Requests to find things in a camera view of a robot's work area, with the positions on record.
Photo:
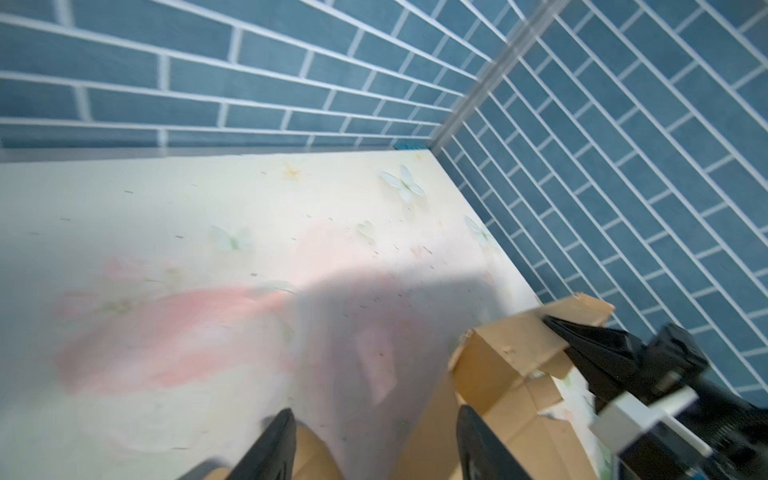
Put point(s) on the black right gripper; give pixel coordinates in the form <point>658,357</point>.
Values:
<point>613,361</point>

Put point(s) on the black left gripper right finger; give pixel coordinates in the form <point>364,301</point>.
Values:
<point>482,456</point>

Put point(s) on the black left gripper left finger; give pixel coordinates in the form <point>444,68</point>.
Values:
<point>272,456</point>

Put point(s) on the brown cardboard box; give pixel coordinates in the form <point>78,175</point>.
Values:
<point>508,372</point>

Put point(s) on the flat unfolded cardboard box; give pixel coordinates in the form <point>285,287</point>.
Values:
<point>312,460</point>

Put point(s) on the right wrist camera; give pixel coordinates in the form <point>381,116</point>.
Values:
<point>648,440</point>

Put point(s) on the aluminium corner post right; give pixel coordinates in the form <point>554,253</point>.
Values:
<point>520,40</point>

